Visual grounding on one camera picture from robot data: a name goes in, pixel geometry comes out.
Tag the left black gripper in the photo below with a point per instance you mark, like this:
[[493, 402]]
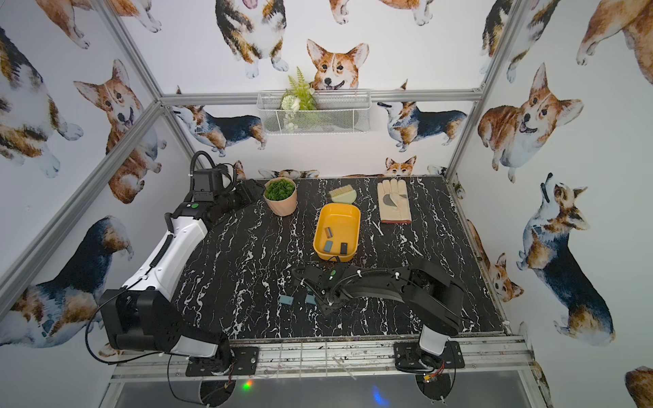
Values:
[[247, 191]]

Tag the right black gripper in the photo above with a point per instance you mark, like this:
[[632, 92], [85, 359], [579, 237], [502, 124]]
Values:
[[322, 306]]

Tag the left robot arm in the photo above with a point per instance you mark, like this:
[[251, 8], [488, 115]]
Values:
[[140, 316]]

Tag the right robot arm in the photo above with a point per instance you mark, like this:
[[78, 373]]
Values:
[[436, 298]]

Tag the yellow storage box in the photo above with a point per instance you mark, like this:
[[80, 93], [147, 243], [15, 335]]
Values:
[[345, 221]]

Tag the pink pot with green plant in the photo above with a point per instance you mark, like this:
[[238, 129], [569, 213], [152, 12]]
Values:
[[281, 196]]

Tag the yellow green sponge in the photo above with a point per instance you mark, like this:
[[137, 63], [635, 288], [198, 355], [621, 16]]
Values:
[[345, 194]]

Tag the beige work glove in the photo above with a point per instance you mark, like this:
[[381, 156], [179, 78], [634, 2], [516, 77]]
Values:
[[394, 207]]

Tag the artificial fern with white flower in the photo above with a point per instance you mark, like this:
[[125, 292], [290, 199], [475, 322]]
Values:
[[298, 105]]

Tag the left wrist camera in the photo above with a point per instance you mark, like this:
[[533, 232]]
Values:
[[207, 181]]

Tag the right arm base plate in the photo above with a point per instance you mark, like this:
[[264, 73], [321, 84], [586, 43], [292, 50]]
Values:
[[410, 358]]

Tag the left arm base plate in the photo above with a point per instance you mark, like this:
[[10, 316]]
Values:
[[239, 361]]

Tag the white wire wall basket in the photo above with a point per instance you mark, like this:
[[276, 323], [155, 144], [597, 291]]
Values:
[[323, 112]]

